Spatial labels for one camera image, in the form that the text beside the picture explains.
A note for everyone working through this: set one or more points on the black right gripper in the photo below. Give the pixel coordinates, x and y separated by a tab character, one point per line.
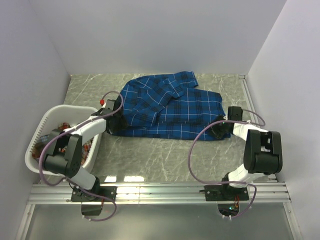
217	134

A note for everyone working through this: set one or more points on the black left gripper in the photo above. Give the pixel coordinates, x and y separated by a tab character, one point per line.
122	124

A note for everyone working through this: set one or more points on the aluminium mounting rail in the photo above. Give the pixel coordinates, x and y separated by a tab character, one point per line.
139	193

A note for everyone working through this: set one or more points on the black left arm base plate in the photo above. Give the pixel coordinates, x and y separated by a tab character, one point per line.
78	196

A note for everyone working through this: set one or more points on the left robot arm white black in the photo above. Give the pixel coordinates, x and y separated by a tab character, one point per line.
63	153

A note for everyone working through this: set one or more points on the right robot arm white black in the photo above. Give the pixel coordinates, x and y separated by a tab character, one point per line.
262	156

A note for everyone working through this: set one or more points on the white plastic laundry basket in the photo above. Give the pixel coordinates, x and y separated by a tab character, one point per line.
71	114

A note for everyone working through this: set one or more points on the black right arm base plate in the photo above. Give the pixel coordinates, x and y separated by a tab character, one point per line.
222	193

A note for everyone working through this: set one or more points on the blue plaid long sleeve shirt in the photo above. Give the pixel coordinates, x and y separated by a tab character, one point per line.
168	106

